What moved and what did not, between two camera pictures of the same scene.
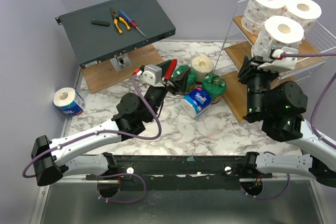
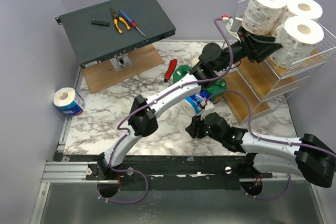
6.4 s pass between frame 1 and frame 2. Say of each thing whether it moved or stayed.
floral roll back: moved
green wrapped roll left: stayed
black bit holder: stayed
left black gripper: moved
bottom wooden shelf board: stayed
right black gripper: moved
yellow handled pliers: stayed
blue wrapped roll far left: stayed
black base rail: stayed
